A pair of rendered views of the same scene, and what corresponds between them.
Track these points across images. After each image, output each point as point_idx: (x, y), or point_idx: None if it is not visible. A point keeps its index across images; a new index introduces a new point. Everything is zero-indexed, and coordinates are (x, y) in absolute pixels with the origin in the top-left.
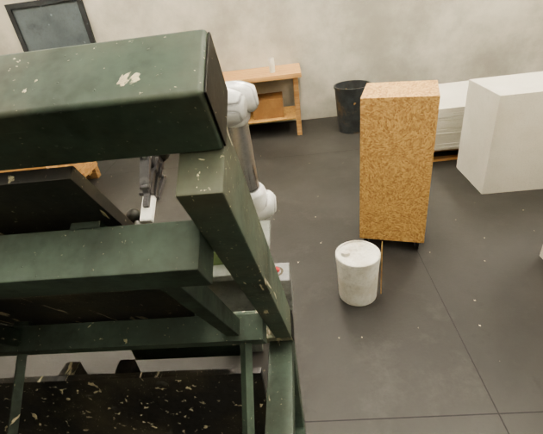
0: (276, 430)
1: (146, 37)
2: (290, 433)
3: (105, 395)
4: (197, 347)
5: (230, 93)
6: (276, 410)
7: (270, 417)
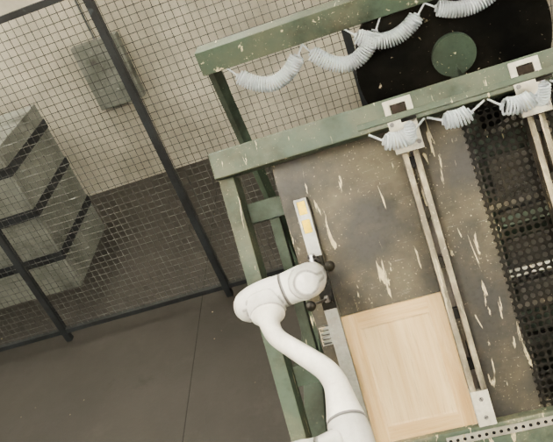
0: (315, 397)
1: (226, 148)
2: (305, 398)
3: None
4: None
5: (241, 290)
6: (316, 409)
7: (320, 404)
